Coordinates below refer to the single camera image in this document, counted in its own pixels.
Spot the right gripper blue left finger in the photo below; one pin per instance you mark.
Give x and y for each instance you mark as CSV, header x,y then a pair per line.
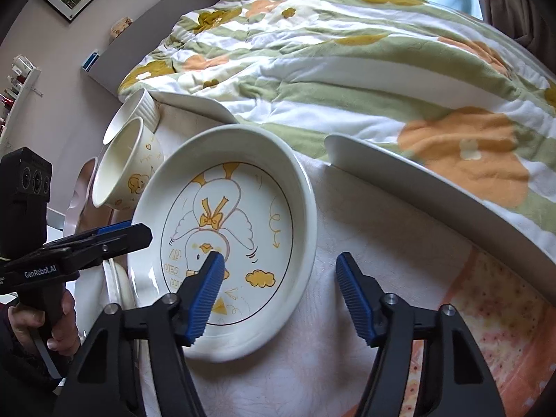
x,y
197,295

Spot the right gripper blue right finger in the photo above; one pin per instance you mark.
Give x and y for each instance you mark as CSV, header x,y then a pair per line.
x,y
362,295

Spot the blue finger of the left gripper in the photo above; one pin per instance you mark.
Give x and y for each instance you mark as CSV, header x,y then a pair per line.
x,y
113,227
89,249

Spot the cream duck bowl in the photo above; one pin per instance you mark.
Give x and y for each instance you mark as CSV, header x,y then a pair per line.
x,y
129,163

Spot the pink plastic divided tray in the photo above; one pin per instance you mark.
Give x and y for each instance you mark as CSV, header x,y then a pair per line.
x,y
81,214

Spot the white duck outline plate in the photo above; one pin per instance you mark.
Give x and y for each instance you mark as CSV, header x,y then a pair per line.
x,y
239,191

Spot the white ribbed bowl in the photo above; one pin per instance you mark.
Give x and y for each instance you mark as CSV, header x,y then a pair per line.
x,y
139,105

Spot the plain white ribbed plate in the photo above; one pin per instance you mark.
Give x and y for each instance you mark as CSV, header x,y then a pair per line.
x,y
97,287

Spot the person's left hand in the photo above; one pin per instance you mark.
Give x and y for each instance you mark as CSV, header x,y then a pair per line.
x,y
64,340

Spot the orange patterned cloth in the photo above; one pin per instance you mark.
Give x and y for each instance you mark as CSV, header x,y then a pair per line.
x,y
511,322

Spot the blue white small box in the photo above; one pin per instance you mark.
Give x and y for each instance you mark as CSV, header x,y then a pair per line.
x,y
91,59

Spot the grey headboard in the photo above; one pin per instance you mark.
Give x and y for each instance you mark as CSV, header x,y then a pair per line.
x,y
143,35

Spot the small plush toy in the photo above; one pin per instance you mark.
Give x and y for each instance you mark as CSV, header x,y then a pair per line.
x,y
119,27

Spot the floral green striped duvet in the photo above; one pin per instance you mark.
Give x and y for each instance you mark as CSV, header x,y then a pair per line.
x,y
432,84

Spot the right brown curtain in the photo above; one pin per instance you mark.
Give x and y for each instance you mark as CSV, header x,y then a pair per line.
x,y
531,23

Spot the white table rail right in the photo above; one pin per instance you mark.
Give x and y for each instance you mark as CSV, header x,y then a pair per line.
x,y
448,203

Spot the white wall shelf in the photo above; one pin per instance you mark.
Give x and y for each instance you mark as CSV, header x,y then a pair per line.
x,y
21,82

